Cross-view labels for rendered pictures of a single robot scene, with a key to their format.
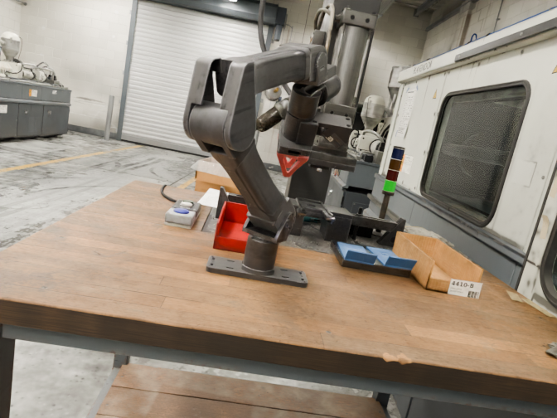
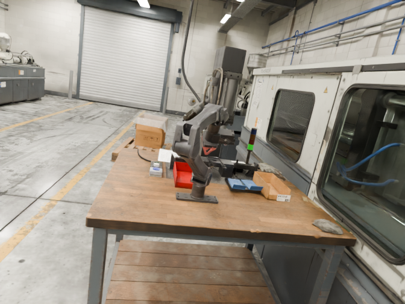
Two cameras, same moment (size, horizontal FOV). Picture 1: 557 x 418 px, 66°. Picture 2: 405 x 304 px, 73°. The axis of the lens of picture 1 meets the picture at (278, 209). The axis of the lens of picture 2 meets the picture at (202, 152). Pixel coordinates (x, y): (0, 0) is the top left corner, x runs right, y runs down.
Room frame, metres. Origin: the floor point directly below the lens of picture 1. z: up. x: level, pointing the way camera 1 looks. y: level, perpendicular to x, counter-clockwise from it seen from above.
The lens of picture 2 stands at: (-0.39, 0.14, 1.44)
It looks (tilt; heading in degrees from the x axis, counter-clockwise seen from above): 14 degrees down; 355
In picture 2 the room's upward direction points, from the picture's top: 10 degrees clockwise
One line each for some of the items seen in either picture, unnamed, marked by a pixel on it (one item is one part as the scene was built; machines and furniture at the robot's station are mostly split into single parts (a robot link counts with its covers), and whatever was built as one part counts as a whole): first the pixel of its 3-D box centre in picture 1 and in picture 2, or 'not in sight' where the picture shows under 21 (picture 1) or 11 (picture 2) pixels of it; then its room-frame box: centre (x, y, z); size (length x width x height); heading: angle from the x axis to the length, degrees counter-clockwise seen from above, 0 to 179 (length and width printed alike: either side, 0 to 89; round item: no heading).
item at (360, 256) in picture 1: (355, 249); (236, 182); (1.03, -0.21, 0.93); 0.15 x 0.07 x 0.03; 2
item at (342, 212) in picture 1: (315, 207); (216, 161); (1.23, -0.11, 0.98); 0.20 x 0.10 x 0.01; 95
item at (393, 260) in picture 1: (389, 253); (251, 183); (1.05, -0.30, 0.93); 0.15 x 0.07 x 0.03; 9
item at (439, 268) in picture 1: (433, 263); (270, 186); (1.06, -0.41, 0.93); 0.25 x 0.13 x 0.08; 5
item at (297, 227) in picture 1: (312, 221); (215, 167); (1.23, -0.11, 0.94); 0.20 x 0.10 x 0.07; 95
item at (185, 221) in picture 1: (179, 222); (155, 174); (1.06, 0.24, 0.90); 0.07 x 0.07 x 0.06; 5
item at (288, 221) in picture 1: (268, 222); (200, 177); (0.82, 0.02, 1.00); 0.09 x 0.06 x 0.06; 60
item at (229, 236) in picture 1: (243, 226); (185, 174); (1.05, 0.08, 0.93); 0.25 x 0.12 x 0.06; 5
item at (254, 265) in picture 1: (260, 255); (197, 190); (0.82, 0.02, 0.94); 0.20 x 0.07 x 0.08; 95
